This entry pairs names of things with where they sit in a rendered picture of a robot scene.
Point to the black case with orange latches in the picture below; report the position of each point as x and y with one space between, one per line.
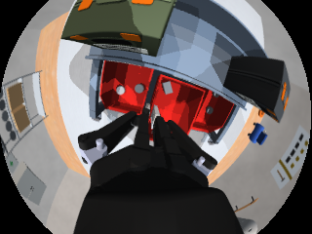
261 82

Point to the dark green case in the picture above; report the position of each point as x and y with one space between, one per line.
126 25

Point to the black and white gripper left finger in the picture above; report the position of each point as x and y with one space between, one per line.
96 144

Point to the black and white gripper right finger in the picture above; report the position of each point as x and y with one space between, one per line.
174 139

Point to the dark grey metal shelf rack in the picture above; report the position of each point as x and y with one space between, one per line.
199 42

